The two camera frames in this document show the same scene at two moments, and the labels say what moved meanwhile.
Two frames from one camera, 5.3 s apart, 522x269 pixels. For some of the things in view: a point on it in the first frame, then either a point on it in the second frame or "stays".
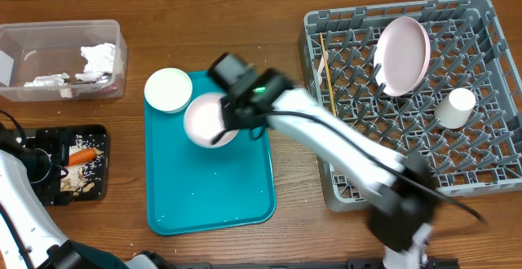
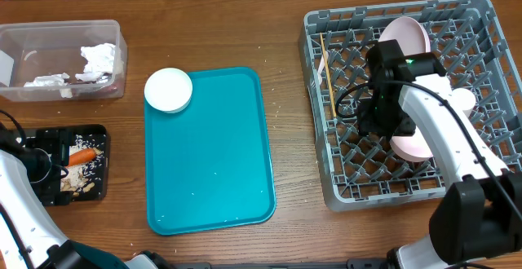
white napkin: [101, 59] stays
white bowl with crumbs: [168, 90] stays
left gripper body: [55, 143] stays
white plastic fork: [321, 68] stays
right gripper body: [233, 112] to [385, 116]
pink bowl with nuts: [204, 122] to [410, 148]
